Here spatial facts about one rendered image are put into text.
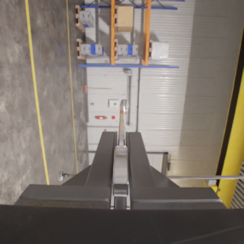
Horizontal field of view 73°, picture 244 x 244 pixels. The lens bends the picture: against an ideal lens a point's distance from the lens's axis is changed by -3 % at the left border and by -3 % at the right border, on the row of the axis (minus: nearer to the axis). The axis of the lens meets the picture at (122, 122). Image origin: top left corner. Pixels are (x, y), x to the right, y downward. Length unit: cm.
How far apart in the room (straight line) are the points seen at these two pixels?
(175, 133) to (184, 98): 210
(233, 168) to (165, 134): 407
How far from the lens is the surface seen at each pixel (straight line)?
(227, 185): 822
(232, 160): 766
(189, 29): 1004
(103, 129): 979
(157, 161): 1083
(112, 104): 927
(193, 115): 1038
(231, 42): 1092
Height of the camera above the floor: 199
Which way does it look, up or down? level
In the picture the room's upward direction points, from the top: 91 degrees clockwise
